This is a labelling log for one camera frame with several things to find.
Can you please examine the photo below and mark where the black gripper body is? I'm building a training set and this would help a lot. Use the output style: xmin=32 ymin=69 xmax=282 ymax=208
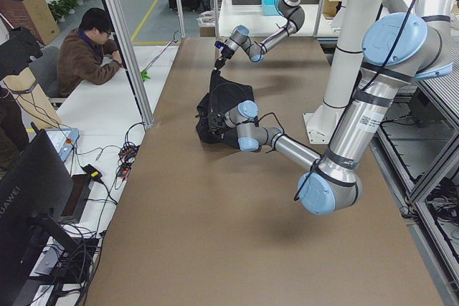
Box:
xmin=208 ymin=113 xmax=225 ymax=134
xmin=214 ymin=41 xmax=234 ymax=66

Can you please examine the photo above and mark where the black t-shirt with logo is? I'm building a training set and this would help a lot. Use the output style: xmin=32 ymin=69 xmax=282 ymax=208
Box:
xmin=196 ymin=70 xmax=255 ymax=149

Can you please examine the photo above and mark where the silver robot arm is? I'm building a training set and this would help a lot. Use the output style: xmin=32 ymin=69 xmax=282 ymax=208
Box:
xmin=197 ymin=0 xmax=454 ymax=215
xmin=214 ymin=0 xmax=331 ymax=70

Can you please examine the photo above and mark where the person in brown jacket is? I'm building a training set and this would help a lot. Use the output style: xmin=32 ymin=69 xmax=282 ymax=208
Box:
xmin=57 ymin=8 xmax=123 ymax=97

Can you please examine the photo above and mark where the teach pendant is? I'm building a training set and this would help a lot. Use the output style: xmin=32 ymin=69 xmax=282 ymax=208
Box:
xmin=45 ymin=128 xmax=80 ymax=162

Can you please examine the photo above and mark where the black computer monitor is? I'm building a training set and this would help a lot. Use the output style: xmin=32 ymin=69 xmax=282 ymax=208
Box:
xmin=1 ymin=130 xmax=77 ymax=305

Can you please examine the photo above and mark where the cardboard box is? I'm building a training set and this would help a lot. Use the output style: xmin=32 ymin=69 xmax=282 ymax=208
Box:
xmin=1 ymin=0 xmax=60 ymax=45

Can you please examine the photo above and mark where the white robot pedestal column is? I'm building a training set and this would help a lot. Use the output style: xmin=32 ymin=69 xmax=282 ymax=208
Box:
xmin=304 ymin=0 xmax=382 ymax=144

